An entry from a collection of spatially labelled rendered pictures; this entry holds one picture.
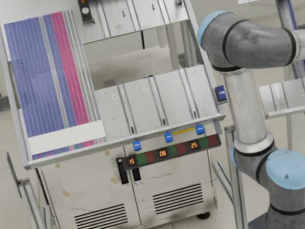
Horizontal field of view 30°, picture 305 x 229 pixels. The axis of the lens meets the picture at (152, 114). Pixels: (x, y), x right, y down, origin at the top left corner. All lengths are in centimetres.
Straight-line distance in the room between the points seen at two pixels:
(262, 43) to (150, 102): 68
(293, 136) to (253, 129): 64
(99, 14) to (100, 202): 81
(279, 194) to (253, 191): 116
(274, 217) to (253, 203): 102
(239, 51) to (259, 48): 5
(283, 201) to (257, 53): 45
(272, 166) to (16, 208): 172
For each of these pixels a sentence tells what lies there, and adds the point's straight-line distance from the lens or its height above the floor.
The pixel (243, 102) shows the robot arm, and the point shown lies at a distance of 156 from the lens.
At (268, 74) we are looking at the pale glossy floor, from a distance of 378.
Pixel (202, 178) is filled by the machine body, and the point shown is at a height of 25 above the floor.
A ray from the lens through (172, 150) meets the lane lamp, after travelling 192.
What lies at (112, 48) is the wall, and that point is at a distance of 388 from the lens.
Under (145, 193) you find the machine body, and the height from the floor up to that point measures 25.
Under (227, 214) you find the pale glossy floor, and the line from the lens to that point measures 265.
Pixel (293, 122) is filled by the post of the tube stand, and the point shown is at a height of 55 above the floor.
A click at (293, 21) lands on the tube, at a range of 203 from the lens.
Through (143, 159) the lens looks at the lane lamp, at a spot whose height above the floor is 65.
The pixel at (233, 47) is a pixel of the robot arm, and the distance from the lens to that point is 139.
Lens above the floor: 171
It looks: 29 degrees down
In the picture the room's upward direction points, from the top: 11 degrees counter-clockwise
